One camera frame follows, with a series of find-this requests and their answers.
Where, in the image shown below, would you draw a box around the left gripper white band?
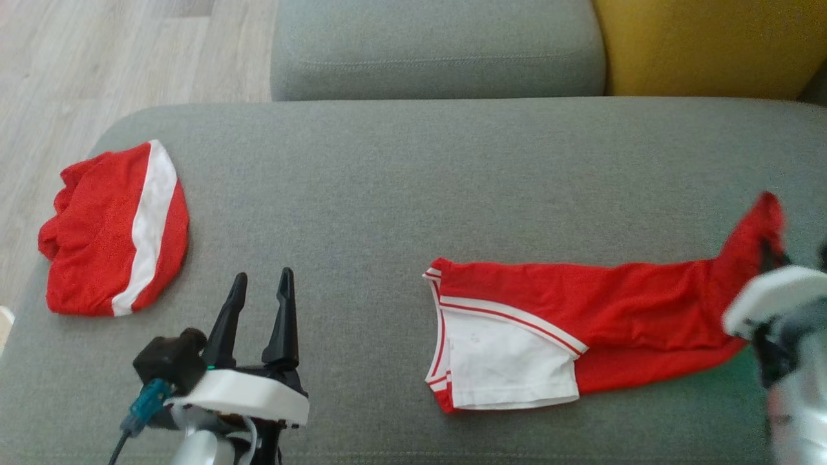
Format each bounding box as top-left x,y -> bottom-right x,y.
165,267 -> 311,465

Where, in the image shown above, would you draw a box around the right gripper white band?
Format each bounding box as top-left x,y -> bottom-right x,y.
722,239 -> 827,389

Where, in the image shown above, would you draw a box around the red white jersey shirt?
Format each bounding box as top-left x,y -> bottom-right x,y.
423,191 -> 788,414

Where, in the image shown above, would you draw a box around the red shorts with white stripe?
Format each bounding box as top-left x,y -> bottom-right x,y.
37,139 -> 190,318

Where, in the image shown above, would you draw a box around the grey sofa side cushion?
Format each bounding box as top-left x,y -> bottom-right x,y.
798,65 -> 827,107

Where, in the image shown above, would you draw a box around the grey sofa seat cushion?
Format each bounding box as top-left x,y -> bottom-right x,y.
0,97 -> 827,465

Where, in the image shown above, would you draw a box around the yellow sofa cushion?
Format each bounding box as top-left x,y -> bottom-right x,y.
593,0 -> 827,101

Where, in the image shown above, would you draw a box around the cream floor mat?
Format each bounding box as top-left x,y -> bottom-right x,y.
0,306 -> 16,356

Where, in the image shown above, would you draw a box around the grey sofa back cushion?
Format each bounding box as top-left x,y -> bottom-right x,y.
270,0 -> 607,102

